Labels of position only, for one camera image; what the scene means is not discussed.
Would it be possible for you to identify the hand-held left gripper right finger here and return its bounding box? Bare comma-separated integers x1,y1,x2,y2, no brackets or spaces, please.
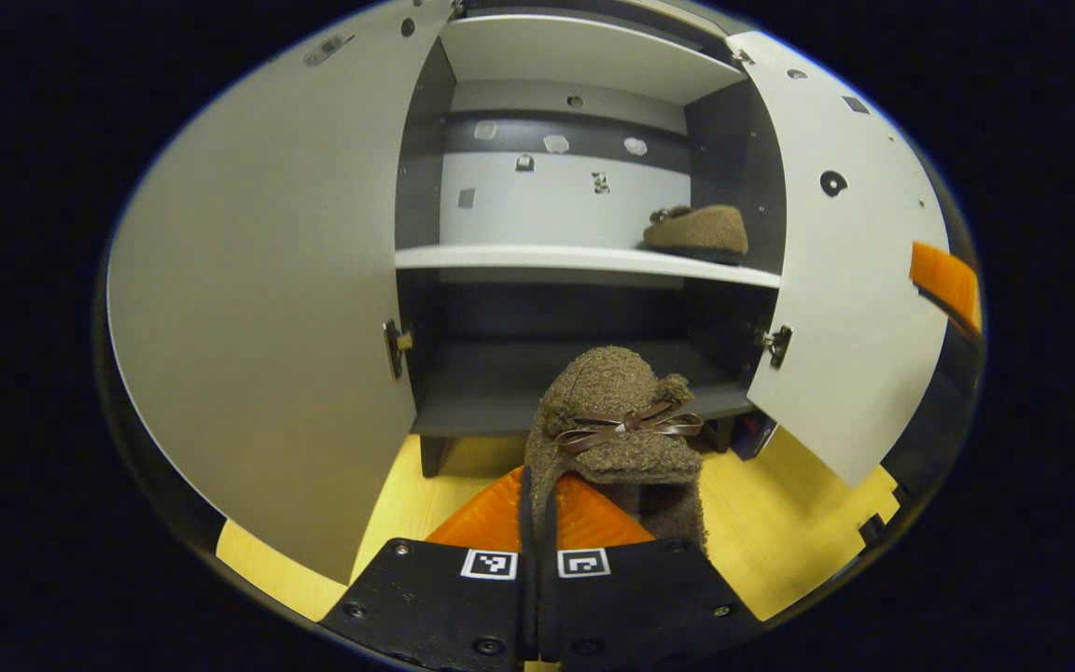
537,471,767,672

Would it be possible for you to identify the brown fuzzy shoe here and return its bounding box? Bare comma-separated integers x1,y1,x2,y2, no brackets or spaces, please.
642,203,750,267
524,345,708,552

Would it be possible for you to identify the blue patterned bag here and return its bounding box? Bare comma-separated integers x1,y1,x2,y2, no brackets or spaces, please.
732,413,778,460

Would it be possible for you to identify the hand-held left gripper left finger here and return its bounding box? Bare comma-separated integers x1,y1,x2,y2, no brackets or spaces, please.
318,465,539,672

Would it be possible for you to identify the white cabinet door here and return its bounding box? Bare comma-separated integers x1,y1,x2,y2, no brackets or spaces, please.
106,0,454,584
729,31,954,491

